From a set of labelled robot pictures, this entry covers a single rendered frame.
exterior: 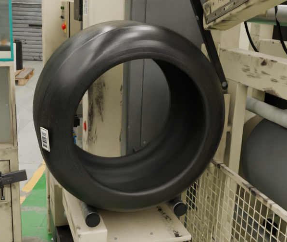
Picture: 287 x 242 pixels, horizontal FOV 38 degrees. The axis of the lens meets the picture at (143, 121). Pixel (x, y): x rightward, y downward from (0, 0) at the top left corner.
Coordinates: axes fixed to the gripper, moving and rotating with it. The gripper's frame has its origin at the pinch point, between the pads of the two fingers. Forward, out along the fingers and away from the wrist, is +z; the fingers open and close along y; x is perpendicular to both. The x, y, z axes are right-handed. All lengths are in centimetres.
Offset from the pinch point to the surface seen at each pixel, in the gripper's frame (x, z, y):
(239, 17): -38, 77, 2
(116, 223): 25.2, 28.7, 2.1
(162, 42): -35, 45, -12
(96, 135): 1.5, 30.2, 26.0
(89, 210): 12.0, 19.3, -8.0
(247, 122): 16, 105, 45
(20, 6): -25, 44, 984
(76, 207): 17.5, 16.7, 5.1
